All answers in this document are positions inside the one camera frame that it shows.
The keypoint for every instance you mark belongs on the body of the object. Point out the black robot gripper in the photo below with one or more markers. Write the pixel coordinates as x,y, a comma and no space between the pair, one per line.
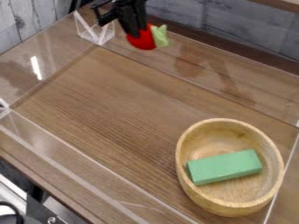
128,12

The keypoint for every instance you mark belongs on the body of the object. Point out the red knitted strawberry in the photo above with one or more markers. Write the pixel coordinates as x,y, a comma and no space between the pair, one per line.
151,38

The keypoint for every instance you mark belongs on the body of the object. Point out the light wooden bowl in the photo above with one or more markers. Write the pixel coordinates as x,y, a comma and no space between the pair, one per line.
235,197

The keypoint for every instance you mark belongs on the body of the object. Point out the green rectangular block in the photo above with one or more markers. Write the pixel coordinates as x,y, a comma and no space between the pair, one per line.
223,167

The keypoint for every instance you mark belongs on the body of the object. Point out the black metal stand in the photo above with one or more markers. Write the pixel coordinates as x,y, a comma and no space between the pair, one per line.
26,204

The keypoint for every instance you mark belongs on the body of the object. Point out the clear acrylic enclosure wall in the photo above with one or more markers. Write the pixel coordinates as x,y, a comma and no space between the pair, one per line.
95,112

